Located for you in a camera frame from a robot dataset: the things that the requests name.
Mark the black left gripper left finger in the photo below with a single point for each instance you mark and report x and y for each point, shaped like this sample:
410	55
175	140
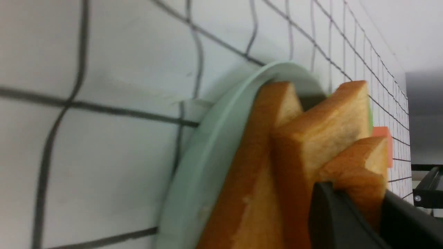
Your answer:
336	223

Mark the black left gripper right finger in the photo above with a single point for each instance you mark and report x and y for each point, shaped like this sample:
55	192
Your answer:
403	226

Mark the toast slice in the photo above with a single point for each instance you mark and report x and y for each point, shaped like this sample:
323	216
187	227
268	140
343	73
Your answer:
361	172
247	213
301	147

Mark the orange cube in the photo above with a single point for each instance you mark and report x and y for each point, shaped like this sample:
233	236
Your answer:
383	131

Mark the green cube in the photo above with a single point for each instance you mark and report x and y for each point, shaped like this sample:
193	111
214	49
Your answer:
370	119

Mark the green plate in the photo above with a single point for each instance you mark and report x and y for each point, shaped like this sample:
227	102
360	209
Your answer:
205	163

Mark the white grid tablecloth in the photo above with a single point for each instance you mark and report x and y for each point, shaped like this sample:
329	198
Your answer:
99	99

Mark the black metal frame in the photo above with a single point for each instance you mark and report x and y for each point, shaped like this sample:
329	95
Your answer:
428	193

